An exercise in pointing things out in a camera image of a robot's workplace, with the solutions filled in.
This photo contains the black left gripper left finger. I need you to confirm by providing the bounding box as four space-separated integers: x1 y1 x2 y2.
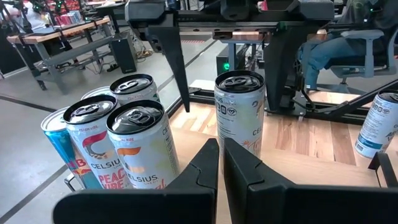
52 138 220 224

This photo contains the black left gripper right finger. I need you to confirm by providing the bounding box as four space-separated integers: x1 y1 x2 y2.
223 138 398 224

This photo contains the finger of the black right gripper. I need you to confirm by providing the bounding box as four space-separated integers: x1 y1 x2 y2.
146 26 191 113
264 24 321 111

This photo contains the white Celsius can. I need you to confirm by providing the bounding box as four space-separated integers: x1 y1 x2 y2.
354 90 398 159
213 70 267 159
106 99 181 190
109 73 162 106
63 95 133 190

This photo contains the blue silver Red Bull can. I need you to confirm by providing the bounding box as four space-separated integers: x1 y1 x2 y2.
80 86 116 100
40 106 103 190

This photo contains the person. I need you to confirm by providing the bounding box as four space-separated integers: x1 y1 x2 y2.
297 0 398 91

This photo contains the black computer tower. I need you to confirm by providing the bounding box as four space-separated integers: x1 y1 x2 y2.
111 32 138 75

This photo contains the black box with green light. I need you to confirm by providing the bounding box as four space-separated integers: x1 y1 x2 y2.
216 43 238 76

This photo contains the grey office chair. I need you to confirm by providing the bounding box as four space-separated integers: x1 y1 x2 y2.
328 27 398 94

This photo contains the wooden background table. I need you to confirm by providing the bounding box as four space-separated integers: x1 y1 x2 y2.
6 17 112 96

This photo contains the wooden shelf with black frame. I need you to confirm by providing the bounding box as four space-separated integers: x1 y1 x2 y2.
63 124 398 224

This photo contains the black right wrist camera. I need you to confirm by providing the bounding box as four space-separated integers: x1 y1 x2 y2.
220 0 251 22

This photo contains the black aluminium table frame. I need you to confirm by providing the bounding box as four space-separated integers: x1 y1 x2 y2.
164 79 398 125

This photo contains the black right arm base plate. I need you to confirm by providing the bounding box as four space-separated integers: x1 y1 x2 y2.
264 105 318 121

